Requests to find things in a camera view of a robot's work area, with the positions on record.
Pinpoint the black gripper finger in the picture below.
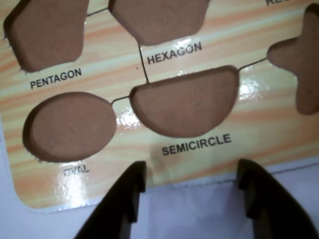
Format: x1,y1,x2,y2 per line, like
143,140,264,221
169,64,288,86
73,160,147,239
238,158,319,239

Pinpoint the wooden shape puzzle board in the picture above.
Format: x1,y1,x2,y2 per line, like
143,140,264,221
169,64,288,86
0,0,319,214

